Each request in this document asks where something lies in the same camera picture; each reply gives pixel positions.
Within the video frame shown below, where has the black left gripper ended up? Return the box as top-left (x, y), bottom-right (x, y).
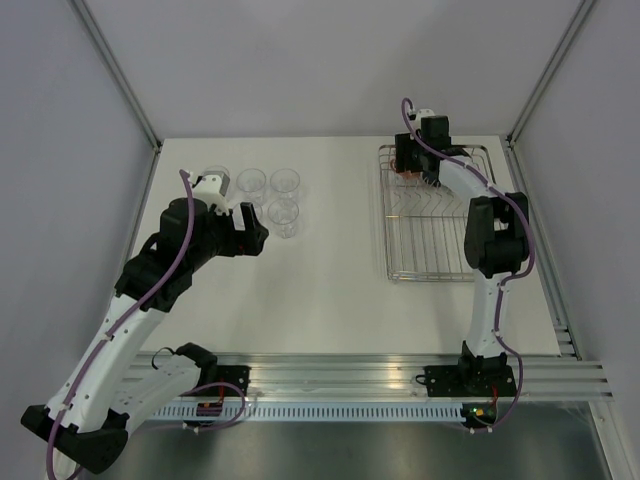
top-left (186, 202), bottom-right (268, 271)

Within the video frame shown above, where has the pink ceramic mug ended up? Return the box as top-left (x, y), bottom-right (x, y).
top-left (390, 157), bottom-right (423, 181)

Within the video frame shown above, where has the clear glass cup four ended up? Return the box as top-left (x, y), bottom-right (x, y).
top-left (267, 198), bottom-right (300, 239)

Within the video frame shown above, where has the clear glass cup two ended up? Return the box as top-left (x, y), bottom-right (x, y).
top-left (236, 168), bottom-right (266, 205)

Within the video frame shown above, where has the clear glass cup three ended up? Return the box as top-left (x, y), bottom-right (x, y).
top-left (270, 168), bottom-right (301, 202)

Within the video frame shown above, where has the clear glass cup one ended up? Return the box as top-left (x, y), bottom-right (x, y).
top-left (200, 165), bottom-right (231, 199)

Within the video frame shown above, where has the clear glass cup five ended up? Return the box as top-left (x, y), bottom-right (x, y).
top-left (251, 202), bottom-right (263, 223)

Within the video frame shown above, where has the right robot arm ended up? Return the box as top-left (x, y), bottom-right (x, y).
top-left (395, 109), bottom-right (535, 395)

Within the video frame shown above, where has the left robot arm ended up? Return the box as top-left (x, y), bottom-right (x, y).
top-left (21, 198), bottom-right (268, 479)

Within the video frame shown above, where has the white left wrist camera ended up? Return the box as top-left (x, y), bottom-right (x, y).
top-left (192, 170), bottom-right (232, 216)

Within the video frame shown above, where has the metal wire dish rack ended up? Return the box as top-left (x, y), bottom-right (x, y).
top-left (378, 144), bottom-right (473, 283)

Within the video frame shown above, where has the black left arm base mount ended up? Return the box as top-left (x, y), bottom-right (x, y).
top-left (197, 365), bottom-right (250, 397)

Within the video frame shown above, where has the aluminium front rail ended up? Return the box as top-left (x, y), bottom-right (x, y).
top-left (114, 352), bottom-right (614, 404)

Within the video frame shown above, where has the white slotted cable duct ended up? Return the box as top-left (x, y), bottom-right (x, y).
top-left (151, 400), bottom-right (464, 423)

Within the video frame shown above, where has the right aluminium frame post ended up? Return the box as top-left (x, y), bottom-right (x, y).
top-left (505, 0), bottom-right (598, 149)

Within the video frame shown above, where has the aluminium frame post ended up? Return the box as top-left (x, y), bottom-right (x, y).
top-left (505, 0), bottom-right (598, 149)
top-left (68, 0), bottom-right (162, 153)

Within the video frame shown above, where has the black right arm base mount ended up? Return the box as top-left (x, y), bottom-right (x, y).
top-left (424, 365), bottom-right (517, 398)

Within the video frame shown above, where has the left aluminium frame post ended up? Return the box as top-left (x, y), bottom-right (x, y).
top-left (68, 0), bottom-right (162, 153)

